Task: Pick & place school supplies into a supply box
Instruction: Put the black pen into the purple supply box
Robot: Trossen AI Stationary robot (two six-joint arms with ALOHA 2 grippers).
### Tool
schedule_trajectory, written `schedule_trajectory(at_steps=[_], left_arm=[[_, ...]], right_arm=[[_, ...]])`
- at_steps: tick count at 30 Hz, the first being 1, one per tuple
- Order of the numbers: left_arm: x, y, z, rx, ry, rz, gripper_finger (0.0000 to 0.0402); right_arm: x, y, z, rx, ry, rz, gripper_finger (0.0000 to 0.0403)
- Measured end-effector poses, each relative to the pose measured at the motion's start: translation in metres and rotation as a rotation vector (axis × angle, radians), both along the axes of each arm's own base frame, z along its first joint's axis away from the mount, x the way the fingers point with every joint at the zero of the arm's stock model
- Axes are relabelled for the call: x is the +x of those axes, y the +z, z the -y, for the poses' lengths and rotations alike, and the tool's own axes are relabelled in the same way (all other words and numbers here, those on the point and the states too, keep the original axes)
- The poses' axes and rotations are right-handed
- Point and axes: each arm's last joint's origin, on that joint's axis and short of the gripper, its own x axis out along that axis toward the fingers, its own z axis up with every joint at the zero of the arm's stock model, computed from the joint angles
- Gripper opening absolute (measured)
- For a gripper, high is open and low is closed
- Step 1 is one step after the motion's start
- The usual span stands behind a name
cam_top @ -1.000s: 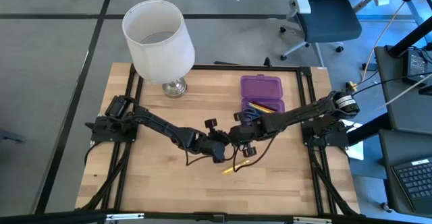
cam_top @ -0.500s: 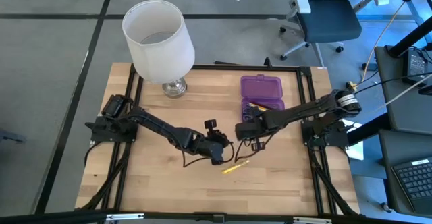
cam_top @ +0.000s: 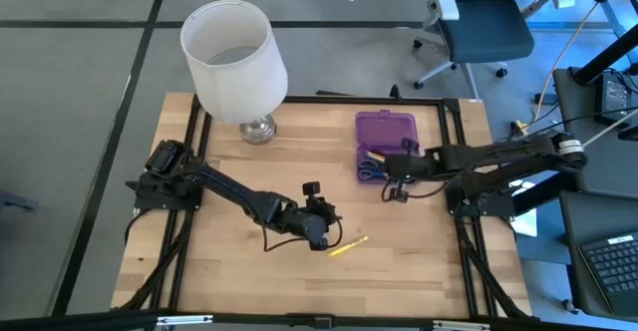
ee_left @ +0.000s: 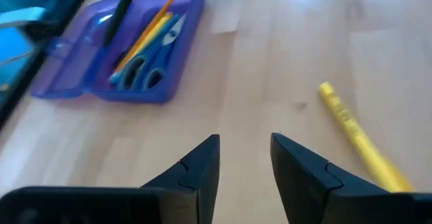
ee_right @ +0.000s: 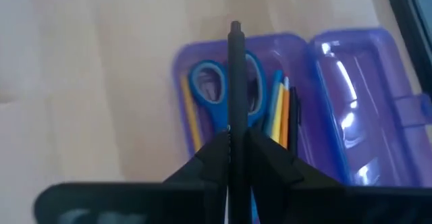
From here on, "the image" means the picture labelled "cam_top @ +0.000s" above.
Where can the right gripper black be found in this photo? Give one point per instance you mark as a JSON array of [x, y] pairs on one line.
[[423, 165]]

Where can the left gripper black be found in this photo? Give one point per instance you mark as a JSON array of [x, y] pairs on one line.
[[304, 221]]

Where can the orange pencil with eraser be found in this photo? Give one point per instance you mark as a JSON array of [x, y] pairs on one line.
[[377, 156]]

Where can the yellow highlighter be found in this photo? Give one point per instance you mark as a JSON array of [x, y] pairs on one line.
[[349, 246]]

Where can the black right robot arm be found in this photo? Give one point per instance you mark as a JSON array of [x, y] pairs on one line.
[[498, 156]]

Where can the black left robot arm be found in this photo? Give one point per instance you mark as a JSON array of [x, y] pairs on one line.
[[229, 189]]

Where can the purple plastic supply box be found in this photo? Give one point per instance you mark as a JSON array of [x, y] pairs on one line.
[[384, 129]]

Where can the white sheet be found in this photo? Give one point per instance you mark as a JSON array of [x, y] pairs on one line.
[[526, 216]]

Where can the grey office chair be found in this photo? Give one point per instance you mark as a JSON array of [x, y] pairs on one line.
[[486, 32]]

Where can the white shade silver table lamp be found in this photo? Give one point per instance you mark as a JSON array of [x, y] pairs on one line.
[[234, 62]]

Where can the black side table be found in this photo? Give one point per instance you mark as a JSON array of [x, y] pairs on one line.
[[613, 166], [593, 216]]

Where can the black power adapter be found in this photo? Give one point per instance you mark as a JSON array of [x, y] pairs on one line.
[[613, 99]]

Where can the black stand pole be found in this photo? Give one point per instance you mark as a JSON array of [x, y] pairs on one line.
[[605, 59]]

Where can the black keyboard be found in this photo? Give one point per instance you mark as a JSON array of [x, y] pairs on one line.
[[613, 266]]

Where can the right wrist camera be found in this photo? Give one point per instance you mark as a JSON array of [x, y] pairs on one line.
[[410, 146]]

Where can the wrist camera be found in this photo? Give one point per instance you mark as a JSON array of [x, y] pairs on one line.
[[410, 146], [311, 188]]

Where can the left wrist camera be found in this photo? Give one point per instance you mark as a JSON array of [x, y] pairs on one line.
[[311, 188]]

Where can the black aluminium table frame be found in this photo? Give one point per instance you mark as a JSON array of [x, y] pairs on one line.
[[324, 100]]

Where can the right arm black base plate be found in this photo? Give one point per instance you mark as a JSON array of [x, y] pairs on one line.
[[488, 204]]

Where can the silver frame bracket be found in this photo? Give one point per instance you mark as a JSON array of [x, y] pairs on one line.
[[461, 325], [184, 320]]

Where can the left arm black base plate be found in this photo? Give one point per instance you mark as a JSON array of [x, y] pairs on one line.
[[167, 194]]

